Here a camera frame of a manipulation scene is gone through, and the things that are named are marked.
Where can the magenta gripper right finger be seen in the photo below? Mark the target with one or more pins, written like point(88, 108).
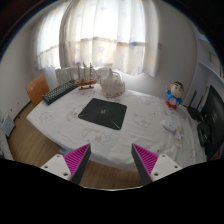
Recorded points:
point(152, 167)

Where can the cartoon boy figurine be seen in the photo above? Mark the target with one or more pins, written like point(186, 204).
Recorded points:
point(174, 95)

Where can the large white conch shell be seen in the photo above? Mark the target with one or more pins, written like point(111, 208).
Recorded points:
point(112, 84)

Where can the white computer mouse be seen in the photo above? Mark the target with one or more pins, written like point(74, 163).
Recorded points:
point(168, 126)

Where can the black keyboard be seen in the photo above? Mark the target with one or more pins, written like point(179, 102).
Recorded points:
point(58, 92)

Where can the wooden model sailing ship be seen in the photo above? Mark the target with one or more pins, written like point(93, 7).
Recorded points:
point(84, 82)

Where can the orange wooden chair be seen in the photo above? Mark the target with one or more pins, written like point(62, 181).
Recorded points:
point(37, 88)

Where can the black wifi router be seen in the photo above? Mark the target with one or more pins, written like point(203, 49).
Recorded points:
point(194, 112)

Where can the sheer white curtain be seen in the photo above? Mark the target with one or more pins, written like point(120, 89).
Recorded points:
point(120, 34)

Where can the white patterned tablecloth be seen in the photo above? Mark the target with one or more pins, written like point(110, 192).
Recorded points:
point(148, 122)

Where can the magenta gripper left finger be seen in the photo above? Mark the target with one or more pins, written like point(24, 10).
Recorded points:
point(71, 166)

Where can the black mouse pad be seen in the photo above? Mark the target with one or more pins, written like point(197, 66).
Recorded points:
point(104, 113)

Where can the black computer monitor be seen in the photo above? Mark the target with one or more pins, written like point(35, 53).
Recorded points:
point(213, 113)

